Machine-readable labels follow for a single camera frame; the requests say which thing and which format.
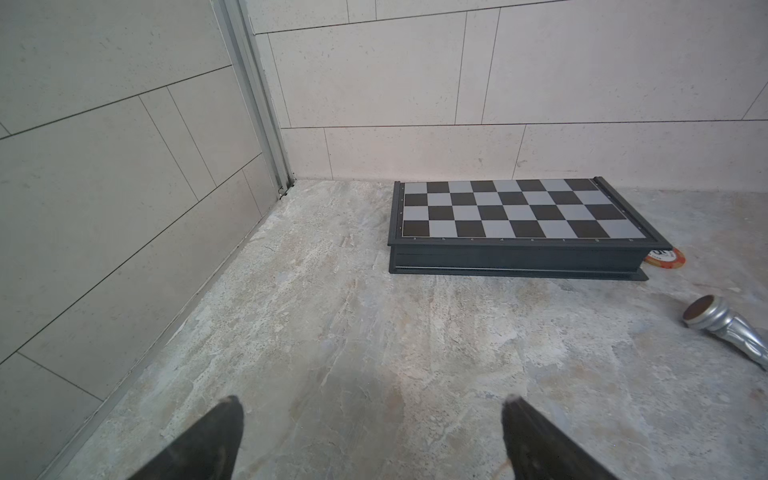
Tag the red and white poker chip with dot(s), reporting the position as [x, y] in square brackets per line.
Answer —
[666, 259]

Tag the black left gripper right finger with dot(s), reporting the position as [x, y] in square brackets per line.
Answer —
[538, 449]

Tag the folded black chess board box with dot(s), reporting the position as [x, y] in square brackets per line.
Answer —
[573, 228]

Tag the silver chess piece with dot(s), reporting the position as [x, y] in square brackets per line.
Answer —
[713, 314]

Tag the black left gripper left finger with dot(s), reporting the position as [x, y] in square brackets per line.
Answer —
[208, 449]

